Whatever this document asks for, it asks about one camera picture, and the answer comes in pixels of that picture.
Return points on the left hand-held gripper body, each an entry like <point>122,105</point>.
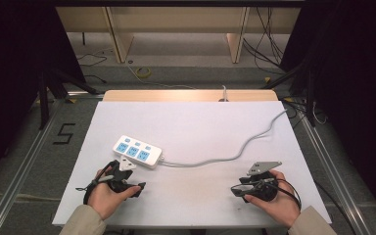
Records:
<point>118,182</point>

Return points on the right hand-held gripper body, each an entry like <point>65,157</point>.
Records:
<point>263,191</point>

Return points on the white power strip blue sockets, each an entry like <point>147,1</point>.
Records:
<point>137,151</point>

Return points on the person's left hand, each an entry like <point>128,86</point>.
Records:
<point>103,197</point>

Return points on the person's right hand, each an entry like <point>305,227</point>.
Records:
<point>282,207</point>

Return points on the white table cover board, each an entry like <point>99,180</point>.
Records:
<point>189,127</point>

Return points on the wooden table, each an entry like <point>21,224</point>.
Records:
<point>182,95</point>

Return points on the black metal stand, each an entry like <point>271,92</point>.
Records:
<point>306,88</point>
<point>50,88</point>

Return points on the yellow tape roll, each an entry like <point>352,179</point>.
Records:
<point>143,72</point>

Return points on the black curtain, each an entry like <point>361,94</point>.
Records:
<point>355,91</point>
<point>9,81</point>

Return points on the light wooden desk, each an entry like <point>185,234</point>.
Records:
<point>176,19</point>

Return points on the aluminium floor rail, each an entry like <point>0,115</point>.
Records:
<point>23,163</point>
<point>333,173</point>

